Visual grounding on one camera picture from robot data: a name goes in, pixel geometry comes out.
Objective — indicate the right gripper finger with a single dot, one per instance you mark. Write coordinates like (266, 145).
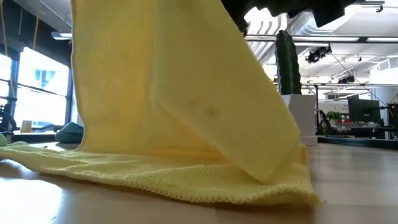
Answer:
(236, 15)

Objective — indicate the yellow microfiber towel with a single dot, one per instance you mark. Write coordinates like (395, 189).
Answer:
(174, 109)

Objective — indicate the dark teal microfiber towel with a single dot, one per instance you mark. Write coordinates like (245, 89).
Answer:
(70, 133)

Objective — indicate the black ceiling spotlight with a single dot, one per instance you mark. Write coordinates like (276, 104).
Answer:
(346, 80)
(317, 54)

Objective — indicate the green cactus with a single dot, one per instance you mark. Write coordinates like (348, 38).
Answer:
(287, 65)

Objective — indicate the small leafy potted plant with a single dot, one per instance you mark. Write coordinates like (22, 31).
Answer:
(333, 115)

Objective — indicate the person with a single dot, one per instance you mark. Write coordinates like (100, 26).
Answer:
(325, 127)

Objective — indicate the black computer monitor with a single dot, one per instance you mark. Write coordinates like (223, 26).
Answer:
(363, 110)

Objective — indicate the pale yellow box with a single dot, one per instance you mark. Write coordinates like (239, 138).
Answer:
(26, 126)

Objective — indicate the black equipment stand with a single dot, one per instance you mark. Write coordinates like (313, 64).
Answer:
(6, 119)

